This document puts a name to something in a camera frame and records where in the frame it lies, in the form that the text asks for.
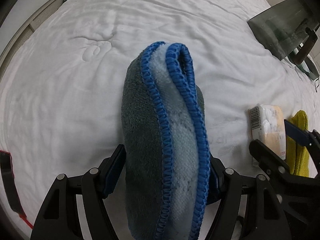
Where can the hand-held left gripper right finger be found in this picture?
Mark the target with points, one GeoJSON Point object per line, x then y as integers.
{"type": "Point", "coordinates": [217, 177]}

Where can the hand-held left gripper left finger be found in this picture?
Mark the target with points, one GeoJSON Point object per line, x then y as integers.
{"type": "Point", "coordinates": [112, 175]}

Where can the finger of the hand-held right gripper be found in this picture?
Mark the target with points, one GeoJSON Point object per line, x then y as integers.
{"type": "Point", "coordinates": [265, 155]}
{"type": "Point", "coordinates": [297, 132]}

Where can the yellow cloth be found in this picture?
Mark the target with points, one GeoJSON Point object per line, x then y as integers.
{"type": "Point", "coordinates": [300, 160]}

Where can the tissue pack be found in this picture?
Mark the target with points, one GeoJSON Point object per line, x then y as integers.
{"type": "Point", "coordinates": [270, 120]}

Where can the grey towel with blue edge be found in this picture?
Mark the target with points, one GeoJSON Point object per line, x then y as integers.
{"type": "Point", "coordinates": [142, 135]}

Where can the white bed quilt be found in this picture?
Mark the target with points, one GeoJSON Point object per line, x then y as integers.
{"type": "Point", "coordinates": [75, 92]}

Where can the grey pitcher with dark lid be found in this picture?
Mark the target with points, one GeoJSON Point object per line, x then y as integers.
{"type": "Point", "coordinates": [277, 27]}

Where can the white louvered wall panel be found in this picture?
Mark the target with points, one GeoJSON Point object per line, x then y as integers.
{"type": "Point", "coordinates": [32, 22]}

